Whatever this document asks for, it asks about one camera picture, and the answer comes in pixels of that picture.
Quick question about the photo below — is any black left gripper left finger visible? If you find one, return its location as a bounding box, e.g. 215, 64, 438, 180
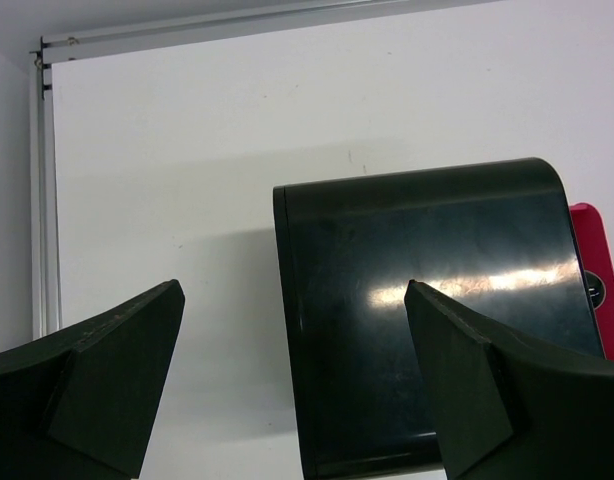
0, 280, 185, 479

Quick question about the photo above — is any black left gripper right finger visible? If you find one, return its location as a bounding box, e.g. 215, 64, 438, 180
405, 281, 614, 479

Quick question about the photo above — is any black drawer cabinet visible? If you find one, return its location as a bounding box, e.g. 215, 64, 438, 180
272, 158, 605, 479

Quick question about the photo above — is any pink top drawer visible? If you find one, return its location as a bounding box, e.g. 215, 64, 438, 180
569, 203, 614, 361

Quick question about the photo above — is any aluminium table frame rail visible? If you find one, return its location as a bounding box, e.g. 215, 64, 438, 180
30, 1, 500, 336

